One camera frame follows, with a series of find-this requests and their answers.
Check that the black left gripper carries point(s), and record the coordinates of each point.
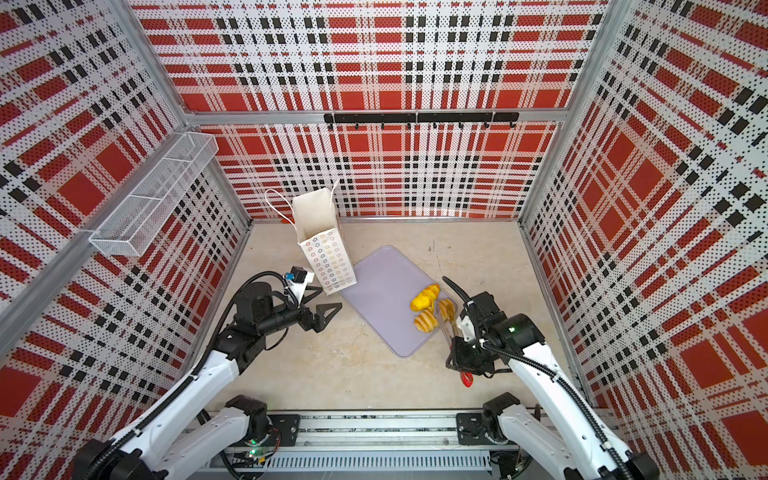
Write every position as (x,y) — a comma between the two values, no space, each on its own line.
(318,323)

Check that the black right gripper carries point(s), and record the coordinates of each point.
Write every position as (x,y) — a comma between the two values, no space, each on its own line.
(458,361)

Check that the red-handled steel tongs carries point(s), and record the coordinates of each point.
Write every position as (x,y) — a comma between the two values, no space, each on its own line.
(450,336)

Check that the large spiral fake bread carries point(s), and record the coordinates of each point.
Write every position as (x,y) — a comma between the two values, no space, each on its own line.
(426,321)

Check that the white flowered paper bag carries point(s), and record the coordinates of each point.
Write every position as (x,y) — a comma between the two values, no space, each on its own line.
(314,217)

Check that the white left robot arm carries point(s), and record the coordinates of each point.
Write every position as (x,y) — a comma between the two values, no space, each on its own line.
(172,440)

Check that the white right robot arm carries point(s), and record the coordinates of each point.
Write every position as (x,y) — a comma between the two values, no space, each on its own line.
(540,390)

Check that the yellow pear-shaped fake bread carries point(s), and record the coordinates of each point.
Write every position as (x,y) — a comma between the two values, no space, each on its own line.
(426,299)

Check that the lilac plastic tray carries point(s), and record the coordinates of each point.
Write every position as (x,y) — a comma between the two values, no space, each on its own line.
(387,281)

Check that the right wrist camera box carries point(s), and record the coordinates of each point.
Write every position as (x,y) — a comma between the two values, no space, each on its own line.
(467,328)

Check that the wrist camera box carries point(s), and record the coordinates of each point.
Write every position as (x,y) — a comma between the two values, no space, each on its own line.
(298,279)
(467,328)

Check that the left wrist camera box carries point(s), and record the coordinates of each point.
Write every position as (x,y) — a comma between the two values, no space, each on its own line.
(298,279)

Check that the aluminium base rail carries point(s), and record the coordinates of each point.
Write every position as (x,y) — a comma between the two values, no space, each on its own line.
(366,441)

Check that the wire mesh wall basket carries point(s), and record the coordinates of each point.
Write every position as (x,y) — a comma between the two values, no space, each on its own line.
(136,221)

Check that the black wall hook rail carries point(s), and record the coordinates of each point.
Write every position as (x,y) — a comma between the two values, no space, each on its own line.
(421,117)

